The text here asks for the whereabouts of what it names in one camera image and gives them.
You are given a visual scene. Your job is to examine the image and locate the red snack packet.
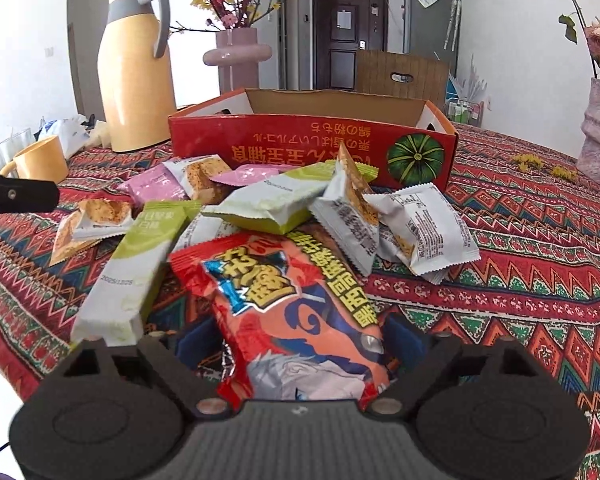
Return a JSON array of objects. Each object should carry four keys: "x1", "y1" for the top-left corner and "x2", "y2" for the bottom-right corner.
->
[{"x1": 169, "y1": 232, "x2": 396, "y2": 411}]

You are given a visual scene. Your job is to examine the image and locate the green and white bar packet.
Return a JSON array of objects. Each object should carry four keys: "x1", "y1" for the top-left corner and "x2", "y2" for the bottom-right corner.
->
[
  {"x1": 71, "y1": 200, "x2": 202, "y2": 347},
  {"x1": 201, "y1": 164, "x2": 346, "y2": 236}
]

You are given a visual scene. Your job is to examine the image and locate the plain white snack packet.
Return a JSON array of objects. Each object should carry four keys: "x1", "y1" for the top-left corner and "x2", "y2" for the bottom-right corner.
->
[{"x1": 180, "y1": 212, "x2": 231, "y2": 258}]

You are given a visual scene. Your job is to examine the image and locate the yellow cup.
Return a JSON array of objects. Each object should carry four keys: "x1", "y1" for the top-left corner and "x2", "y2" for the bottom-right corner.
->
[{"x1": 0, "y1": 135, "x2": 70, "y2": 184}]

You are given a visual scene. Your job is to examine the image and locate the red cardboard box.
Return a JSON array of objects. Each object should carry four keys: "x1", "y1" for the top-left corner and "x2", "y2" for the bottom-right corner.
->
[{"x1": 168, "y1": 88, "x2": 459, "y2": 193}]

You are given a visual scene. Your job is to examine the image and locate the wire rack with bottles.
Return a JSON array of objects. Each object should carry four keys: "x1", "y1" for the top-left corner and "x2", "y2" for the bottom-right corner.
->
[{"x1": 445, "y1": 100, "x2": 486, "y2": 123}]

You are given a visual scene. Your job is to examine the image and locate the brown chair back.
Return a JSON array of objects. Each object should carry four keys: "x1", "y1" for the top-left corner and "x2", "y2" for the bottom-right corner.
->
[{"x1": 355, "y1": 50, "x2": 451, "y2": 101}]

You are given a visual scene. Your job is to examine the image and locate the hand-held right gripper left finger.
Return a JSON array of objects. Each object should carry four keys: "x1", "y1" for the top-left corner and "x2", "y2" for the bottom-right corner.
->
[{"x1": 61, "y1": 317, "x2": 231, "y2": 417}]

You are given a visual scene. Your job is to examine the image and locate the white plastic bag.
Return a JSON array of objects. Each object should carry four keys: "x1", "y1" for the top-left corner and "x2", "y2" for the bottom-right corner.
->
[{"x1": 35, "y1": 115, "x2": 91, "y2": 158}]

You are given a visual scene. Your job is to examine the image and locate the pink snack packet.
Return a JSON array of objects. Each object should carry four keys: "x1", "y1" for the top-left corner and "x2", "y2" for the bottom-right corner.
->
[
  {"x1": 212, "y1": 166, "x2": 283, "y2": 190},
  {"x1": 117, "y1": 162, "x2": 188, "y2": 208}
]

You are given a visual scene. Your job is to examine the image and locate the grey refrigerator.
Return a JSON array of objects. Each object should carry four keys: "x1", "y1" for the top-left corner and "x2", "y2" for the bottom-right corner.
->
[{"x1": 404, "y1": 0, "x2": 463, "y2": 61}]

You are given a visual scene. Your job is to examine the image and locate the yellow thermos jug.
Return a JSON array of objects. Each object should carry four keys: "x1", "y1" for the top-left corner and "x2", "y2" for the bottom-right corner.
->
[{"x1": 97, "y1": 0, "x2": 177, "y2": 153}]

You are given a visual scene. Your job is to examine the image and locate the fallen yellow petals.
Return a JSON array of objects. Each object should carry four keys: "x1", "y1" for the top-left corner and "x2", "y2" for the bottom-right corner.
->
[{"x1": 510, "y1": 152, "x2": 578, "y2": 181}]

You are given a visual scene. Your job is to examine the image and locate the clear glass cup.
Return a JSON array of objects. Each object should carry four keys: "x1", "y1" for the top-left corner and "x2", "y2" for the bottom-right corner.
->
[{"x1": 0, "y1": 127, "x2": 33, "y2": 166}]

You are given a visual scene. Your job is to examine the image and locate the pink glass vase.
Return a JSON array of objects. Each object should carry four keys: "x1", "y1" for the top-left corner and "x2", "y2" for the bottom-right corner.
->
[{"x1": 203, "y1": 27, "x2": 272, "y2": 98}]

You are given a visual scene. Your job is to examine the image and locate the white folded umbrella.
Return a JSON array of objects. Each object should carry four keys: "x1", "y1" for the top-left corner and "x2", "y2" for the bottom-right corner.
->
[{"x1": 442, "y1": 0, "x2": 462, "y2": 51}]

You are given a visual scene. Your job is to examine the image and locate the beige bag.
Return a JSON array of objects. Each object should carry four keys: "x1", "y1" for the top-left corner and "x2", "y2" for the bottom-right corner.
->
[{"x1": 82, "y1": 120, "x2": 112, "y2": 150}]

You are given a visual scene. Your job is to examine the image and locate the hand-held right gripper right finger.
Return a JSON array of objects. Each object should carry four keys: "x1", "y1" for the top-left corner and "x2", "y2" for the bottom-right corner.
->
[{"x1": 370, "y1": 312, "x2": 537, "y2": 417}]

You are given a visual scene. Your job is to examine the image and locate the dark brown door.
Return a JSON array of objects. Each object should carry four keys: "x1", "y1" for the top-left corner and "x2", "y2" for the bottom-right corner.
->
[{"x1": 312, "y1": 0, "x2": 388, "y2": 92}]

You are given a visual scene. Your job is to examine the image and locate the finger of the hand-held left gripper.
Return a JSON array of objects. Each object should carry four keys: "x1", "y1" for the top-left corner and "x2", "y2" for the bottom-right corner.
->
[{"x1": 0, "y1": 169, "x2": 60, "y2": 214}]

